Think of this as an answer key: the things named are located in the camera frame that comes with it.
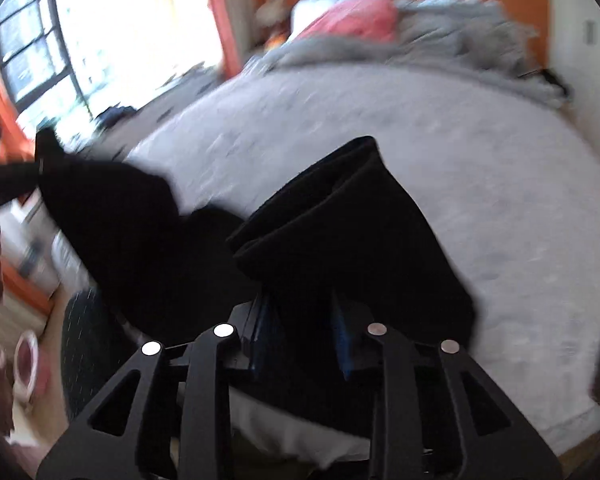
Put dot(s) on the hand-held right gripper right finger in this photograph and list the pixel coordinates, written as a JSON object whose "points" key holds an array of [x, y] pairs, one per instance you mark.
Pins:
{"points": [[344, 345]]}

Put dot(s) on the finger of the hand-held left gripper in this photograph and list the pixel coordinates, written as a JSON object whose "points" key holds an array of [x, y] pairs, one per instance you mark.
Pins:
{"points": [[17, 177]]}

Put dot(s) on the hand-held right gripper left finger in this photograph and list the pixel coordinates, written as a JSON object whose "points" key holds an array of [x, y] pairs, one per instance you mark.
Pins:
{"points": [[265, 325]]}

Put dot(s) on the black pants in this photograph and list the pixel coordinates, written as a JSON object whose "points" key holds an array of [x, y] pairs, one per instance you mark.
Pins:
{"points": [[330, 220]]}

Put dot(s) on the black framed window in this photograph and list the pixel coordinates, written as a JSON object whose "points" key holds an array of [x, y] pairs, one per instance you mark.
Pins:
{"points": [[35, 55]]}

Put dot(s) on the dark blue cloth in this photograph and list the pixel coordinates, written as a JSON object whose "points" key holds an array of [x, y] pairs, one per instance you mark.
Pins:
{"points": [[115, 111]]}

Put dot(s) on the person's dotted dark trouser leg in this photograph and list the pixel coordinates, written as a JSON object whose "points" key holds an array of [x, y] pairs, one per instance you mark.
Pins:
{"points": [[87, 350]]}

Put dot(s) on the white drawer cabinet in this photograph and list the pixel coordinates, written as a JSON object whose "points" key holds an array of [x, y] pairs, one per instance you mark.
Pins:
{"points": [[180, 95]]}

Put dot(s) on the pink white slipper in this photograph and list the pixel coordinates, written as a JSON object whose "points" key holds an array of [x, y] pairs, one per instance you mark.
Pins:
{"points": [[27, 365]]}

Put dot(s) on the orange curtain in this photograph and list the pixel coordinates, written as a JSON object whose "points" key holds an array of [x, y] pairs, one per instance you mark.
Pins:
{"points": [[227, 15]]}

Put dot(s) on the white feather lamp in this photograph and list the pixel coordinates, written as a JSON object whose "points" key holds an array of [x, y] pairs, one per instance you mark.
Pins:
{"points": [[272, 15]]}

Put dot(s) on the pink pillow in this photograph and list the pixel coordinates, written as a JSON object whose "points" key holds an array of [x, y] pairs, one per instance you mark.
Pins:
{"points": [[355, 20]]}

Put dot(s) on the grey duvet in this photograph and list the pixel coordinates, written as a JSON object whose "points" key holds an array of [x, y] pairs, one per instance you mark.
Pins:
{"points": [[455, 35]]}

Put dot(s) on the black cloth on nightstand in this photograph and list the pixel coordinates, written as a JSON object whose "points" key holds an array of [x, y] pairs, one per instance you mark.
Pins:
{"points": [[555, 80]]}

